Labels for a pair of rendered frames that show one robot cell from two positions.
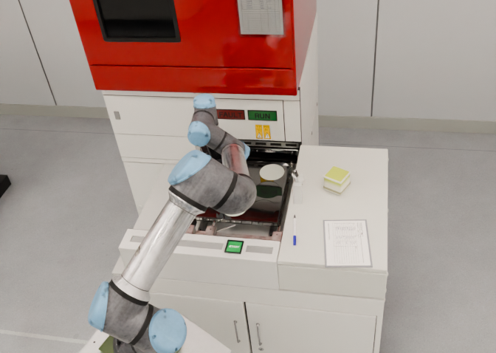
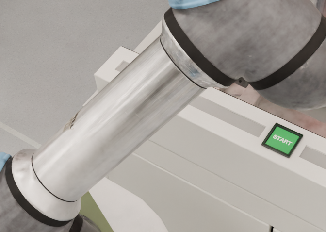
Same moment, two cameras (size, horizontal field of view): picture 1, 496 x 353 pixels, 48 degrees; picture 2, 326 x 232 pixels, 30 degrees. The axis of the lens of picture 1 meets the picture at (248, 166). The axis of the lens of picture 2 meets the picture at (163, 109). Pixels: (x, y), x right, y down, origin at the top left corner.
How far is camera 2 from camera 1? 0.79 m
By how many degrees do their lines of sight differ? 21
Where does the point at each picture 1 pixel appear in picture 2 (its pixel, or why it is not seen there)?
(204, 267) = (220, 154)
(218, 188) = (270, 47)
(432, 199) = not seen: outside the picture
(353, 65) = not seen: outside the picture
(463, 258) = not seen: outside the picture
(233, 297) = (256, 213)
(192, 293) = (193, 180)
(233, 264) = (270, 169)
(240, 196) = (319, 79)
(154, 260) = (95, 153)
